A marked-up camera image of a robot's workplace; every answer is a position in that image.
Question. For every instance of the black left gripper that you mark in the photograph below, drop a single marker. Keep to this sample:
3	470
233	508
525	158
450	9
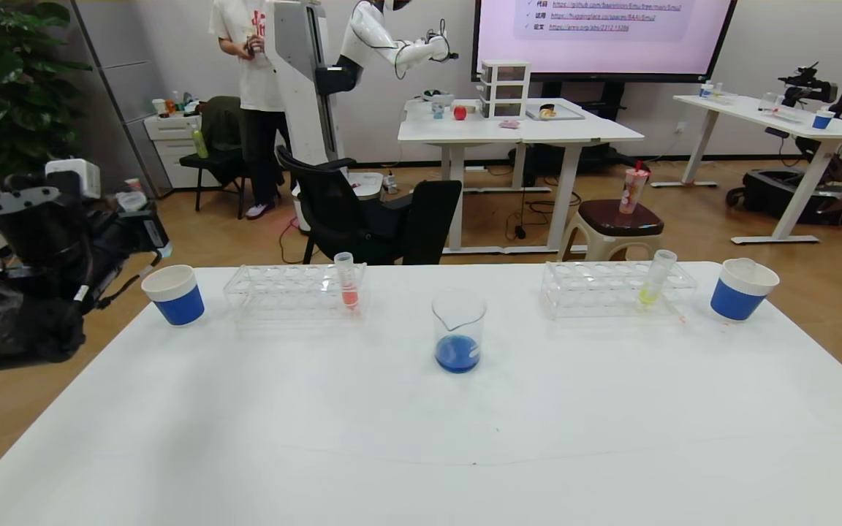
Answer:
152	231

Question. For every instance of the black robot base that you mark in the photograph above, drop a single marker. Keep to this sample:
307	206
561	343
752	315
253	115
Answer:
786	197

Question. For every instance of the black robot arm on stand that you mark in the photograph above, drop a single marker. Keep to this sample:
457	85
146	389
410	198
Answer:
808	84

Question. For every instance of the clear acrylic test tube rack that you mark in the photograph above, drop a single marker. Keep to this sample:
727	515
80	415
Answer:
297	292
596	292

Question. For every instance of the clear glass beaker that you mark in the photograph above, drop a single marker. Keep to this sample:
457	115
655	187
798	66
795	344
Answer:
457	347

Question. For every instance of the yellow pigment test tube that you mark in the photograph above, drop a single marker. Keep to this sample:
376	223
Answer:
653	287

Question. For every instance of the small black chair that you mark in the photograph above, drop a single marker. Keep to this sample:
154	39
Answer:
202	166

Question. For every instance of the white drawer cabinet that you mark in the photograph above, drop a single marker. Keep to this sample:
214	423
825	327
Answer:
172	135

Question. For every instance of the blue cup with white rim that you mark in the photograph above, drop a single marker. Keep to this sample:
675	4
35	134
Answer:
822	120
737	299
176	303

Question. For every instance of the green bottle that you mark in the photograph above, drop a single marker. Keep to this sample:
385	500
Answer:
202	145

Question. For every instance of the dark green jacket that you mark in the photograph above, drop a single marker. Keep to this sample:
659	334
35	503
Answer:
220	124

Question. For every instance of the grey metal locker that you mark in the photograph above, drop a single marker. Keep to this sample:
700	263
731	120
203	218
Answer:
129	73

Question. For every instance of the person in white shirt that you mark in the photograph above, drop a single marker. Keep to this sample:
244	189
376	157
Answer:
260	73

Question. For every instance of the green potted plant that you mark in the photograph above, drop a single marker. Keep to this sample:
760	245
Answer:
4	80

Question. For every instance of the black mesh office chair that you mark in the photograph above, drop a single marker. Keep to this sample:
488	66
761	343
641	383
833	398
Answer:
333	212

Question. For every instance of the white humanoid robot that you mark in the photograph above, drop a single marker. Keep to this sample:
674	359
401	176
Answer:
304	73

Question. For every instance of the white power strip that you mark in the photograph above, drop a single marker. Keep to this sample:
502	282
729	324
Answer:
390	183

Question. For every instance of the black swivel chair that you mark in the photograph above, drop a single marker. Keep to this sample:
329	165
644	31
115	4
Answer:
432	219

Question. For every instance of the small light blue glass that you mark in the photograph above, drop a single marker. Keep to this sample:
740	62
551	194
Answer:
438	109

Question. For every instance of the white bowl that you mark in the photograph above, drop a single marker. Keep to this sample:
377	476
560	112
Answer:
438	96

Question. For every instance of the red apple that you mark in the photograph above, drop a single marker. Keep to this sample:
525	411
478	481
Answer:
460	113

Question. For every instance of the small pink item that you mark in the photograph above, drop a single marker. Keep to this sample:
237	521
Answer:
510	124

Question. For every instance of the clear drawer organizer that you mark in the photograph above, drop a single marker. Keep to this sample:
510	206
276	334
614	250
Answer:
505	88

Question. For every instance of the white double desk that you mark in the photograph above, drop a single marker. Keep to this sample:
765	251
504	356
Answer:
523	131

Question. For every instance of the grey tray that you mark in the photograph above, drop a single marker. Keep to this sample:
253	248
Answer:
556	113

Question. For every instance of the brown top stool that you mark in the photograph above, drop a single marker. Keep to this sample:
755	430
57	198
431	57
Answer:
622	219

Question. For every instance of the drink cup with red straw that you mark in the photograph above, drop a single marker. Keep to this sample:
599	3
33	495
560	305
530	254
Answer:
633	190

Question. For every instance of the white single desk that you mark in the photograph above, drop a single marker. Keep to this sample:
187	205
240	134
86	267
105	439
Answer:
794	124

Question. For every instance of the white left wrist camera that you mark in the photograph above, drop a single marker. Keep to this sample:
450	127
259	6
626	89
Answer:
74	179

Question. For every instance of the large wall display screen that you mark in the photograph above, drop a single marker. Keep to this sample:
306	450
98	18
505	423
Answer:
604	36

